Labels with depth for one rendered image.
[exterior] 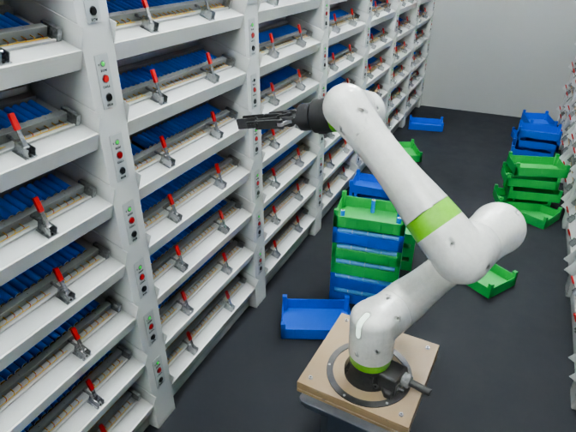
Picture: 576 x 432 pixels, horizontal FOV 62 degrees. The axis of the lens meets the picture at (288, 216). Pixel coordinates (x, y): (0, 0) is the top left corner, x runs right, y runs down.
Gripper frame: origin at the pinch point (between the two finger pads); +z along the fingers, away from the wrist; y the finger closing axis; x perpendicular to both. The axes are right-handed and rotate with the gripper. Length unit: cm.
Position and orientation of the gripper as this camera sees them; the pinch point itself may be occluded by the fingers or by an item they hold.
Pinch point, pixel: (250, 121)
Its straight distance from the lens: 143.6
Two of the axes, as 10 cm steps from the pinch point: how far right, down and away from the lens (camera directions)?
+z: -8.8, -0.2, 4.7
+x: -1.9, -9.0, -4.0
